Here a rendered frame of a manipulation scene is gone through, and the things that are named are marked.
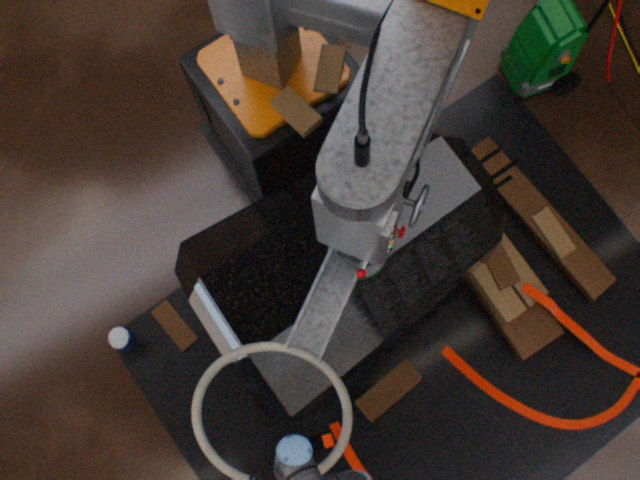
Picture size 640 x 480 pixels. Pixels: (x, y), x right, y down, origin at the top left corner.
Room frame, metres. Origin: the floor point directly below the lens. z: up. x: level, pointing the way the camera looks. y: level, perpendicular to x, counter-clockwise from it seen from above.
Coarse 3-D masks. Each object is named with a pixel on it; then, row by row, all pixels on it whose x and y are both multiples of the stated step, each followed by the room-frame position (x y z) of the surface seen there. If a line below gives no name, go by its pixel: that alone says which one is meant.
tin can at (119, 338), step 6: (114, 330) 0.69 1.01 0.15; (120, 330) 0.69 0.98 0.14; (114, 336) 0.67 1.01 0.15; (120, 336) 0.66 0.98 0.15; (126, 336) 0.66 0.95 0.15; (132, 336) 0.67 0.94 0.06; (114, 342) 0.64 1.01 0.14; (120, 342) 0.63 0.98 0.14; (126, 342) 0.63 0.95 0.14; (132, 342) 0.64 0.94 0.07; (120, 348) 0.61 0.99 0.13; (126, 348) 0.61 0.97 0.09; (132, 348) 0.62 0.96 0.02
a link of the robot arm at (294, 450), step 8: (280, 440) 0.07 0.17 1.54; (288, 440) 0.06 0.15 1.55; (296, 440) 0.06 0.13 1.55; (304, 440) 0.06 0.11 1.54; (280, 448) 0.04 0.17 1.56; (288, 448) 0.04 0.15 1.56; (296, 448) 0.04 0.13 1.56; (304, 448) 0.04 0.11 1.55; (312, 448) 0.03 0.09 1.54; (280, 456) 0.02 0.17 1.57; (288, 456) 0.02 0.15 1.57; (296, 456) 0.02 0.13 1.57; (304, 456) 0.02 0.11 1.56; (312, 456) 0.01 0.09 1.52; (280, 464) 0.00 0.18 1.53; (288, 464) 0.00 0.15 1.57; (296, 464) 0.00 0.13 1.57; (304, 464) 0.00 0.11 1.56; (312, 464) -0.01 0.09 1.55; (280, 472) -0.02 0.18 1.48; (288, 472) -0.02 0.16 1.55
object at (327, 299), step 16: (336, 256) 0.65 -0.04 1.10; (320, 272) 0.59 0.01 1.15; (336, 272) 0.60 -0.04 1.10; (352, 272) 0.59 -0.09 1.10; (320, 288) 0.55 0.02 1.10; (336, 288) 0.55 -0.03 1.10; (352, 288) 0.53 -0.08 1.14; (304, 304) 0.50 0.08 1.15; (320, 304) 0.50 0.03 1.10; (336, 304) 0.49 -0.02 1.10; (304, 320) 0.45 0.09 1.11; (320, 320) 0.45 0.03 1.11; (336, 320) 0.43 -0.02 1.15; (304, 336) 0.40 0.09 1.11; (320, 336) 0.39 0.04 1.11; (320, 352) 0.34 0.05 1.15
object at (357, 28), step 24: (216, 0) 1.48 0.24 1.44; (240, 0) 1.42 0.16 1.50; (288, 0) 1.43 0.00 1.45; (312, 0) 1.40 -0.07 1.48; (336, 0) 1.37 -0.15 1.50; (360, 0) 1.36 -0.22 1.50; (384, 0) 1.35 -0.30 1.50; (240, 24) 1.43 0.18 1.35; (264, 24) 1.42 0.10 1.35; (288, 24) 1.44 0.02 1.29; (312, 24) 1.40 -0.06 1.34; (336, 24) 1.35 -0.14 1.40; (360, 24) 1.32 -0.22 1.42
